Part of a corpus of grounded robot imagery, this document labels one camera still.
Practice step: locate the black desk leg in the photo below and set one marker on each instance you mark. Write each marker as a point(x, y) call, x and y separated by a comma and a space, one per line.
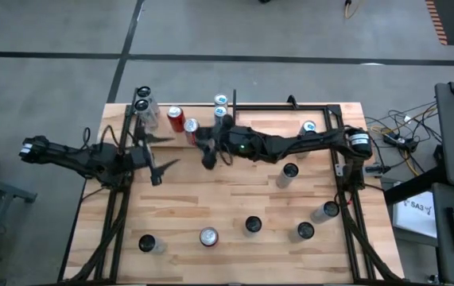
point(409, 184)

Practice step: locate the grey metal side table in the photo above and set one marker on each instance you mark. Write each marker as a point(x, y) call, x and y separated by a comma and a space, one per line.
point(4, 188)

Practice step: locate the silver slim can green print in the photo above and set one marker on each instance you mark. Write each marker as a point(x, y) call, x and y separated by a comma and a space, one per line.
point(144, 92)

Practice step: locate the silver Celsius Arctic Vibe can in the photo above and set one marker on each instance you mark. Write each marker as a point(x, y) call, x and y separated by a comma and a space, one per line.
point(253, 224)

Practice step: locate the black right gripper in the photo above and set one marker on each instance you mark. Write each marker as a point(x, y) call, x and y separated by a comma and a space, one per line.
point(236, 141)

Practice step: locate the silver Celsius can yellow print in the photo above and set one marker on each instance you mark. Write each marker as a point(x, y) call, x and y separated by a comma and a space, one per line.
point(284, 180)

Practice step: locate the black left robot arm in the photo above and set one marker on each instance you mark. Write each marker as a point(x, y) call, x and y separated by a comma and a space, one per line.
point(75, 157)

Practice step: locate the black aluminium table frame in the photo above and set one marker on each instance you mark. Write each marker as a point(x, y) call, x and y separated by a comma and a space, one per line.
point(334, 110)

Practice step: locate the white paper sheet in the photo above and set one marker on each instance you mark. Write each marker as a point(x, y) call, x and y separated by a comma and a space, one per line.
point(417, 216)

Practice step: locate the grey metal bracket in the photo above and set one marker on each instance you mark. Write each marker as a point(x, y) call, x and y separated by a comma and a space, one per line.
point(338, 171)

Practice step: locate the silver slim can black lid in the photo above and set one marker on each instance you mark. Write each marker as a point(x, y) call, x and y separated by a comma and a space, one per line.
point(147, 115)
point(320, 216)
point(157, 246)
point(296, 236)

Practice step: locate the black clamp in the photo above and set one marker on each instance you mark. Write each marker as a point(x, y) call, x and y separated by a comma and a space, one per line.
point(292, 102)

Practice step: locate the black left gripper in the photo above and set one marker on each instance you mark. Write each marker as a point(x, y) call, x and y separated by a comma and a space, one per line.
point(143, 159)

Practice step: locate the black power strip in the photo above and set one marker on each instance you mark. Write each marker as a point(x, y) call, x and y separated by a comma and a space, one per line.
point(399, 141)

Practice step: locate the raised wooden shelf board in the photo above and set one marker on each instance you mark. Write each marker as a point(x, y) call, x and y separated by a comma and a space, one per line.
point(204, 113)

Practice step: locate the red Coca-Cola can white script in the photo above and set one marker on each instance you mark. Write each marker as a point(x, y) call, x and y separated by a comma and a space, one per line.
point(191, 129)

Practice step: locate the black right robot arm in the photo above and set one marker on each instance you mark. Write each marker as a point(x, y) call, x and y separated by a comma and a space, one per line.
point(310, 143)

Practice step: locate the red zero sugar cola can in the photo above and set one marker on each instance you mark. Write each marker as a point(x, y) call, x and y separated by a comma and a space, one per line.
point(209, 237)

